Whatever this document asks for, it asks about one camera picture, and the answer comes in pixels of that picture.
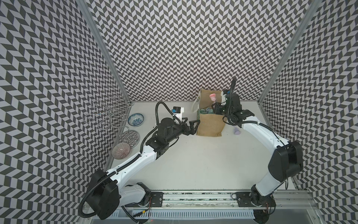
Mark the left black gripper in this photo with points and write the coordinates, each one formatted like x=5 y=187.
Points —
x=192 y=130

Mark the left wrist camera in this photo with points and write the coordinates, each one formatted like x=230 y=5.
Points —
x=178 y=112

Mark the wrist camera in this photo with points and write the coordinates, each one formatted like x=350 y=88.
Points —
x=178 y=112
x=223 y=95

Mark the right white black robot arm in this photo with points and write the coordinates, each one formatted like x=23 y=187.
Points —
x=286 y=156

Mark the clear glass plate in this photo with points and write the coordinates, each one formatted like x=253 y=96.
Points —
x=131 y=137

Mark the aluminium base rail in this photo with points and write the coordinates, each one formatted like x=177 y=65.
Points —
x=216 y=206

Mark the pink hourglass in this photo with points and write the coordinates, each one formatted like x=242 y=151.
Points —
x=213 y=97

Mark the purple hourglass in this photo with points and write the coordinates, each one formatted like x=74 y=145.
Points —
x=237 y=131

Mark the wire metal rack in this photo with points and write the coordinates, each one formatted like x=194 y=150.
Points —
x=107 y=116

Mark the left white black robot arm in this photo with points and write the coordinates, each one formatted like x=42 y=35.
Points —
x=108 y=190

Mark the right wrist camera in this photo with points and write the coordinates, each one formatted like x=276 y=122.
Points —
x=223 y=95

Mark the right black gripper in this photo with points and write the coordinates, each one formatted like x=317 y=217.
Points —
x=216 y=109

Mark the blue white patterned bowl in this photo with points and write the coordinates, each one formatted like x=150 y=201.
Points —
x=135 y=120

